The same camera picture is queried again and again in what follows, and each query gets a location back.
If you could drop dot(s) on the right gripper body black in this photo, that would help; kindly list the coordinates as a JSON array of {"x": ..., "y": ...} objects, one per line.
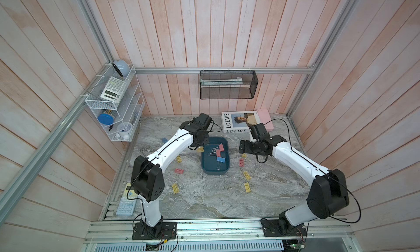
[{"x": 249, "y": 147}]

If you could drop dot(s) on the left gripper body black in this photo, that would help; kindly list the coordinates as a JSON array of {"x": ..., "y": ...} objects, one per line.
[{"x": 203, "y": 140}]

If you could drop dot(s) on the blue binder clip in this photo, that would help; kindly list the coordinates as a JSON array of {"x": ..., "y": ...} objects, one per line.
[{"x": 220, "y": 163}]

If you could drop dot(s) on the teal plastic storage box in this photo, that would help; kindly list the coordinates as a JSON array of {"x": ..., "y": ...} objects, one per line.
[{"x": 217, "y": 147}]

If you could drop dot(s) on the yellow binder clip lowest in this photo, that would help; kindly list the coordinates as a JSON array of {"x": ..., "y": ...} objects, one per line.
[{"x": 247, "y": 187}]

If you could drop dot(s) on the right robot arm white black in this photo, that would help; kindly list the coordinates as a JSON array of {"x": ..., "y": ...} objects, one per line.
[{"x": 328, "y": 189}]

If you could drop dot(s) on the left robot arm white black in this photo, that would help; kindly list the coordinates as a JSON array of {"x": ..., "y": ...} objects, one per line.
[{"x": 147, "y": 179}]

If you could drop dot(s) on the pink case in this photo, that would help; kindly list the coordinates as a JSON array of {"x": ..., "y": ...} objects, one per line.
[{"x": 265, "y": 118}]

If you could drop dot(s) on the white LOEWE book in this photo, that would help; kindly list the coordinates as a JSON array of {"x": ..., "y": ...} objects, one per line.
[{"x": 239, "y": 122}]

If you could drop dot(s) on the papers in mesh basket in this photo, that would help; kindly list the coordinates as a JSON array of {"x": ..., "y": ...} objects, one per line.
[{"x": 221, "y": 82}]

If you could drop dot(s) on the white cup on shelf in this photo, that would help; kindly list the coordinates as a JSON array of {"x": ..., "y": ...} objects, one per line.
[{"x": 124, "y": 131}]

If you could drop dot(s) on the white calculator on shelf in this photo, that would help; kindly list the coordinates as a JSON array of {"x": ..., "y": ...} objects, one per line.
[{"x": 114, "y": 90}]

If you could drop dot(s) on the blue lid container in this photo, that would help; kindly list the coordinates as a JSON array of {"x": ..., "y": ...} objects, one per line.
[{"x": 106, "y": 117}]

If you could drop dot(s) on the yellow blue calculator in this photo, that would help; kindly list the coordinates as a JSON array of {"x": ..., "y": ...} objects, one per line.
[{"x": 127, "y": 202}]

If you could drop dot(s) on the black mesh wall basket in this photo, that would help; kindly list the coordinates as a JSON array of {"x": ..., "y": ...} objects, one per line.
[{"x": 229, "y": 92}]

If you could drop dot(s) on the white wire wall shelf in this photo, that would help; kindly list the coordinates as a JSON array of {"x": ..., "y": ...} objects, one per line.
[{"x": 129, "y": 109}]

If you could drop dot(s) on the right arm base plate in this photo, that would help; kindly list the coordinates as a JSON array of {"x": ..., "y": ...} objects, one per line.
[{"x": 281, "y": 228}]

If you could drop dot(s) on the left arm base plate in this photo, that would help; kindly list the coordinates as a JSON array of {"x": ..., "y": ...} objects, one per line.
[{"x": 162, "y": 231}]

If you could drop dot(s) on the aluminium front rail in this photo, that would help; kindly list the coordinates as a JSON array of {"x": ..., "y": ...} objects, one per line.
[{"x": 213, "y": 229}]

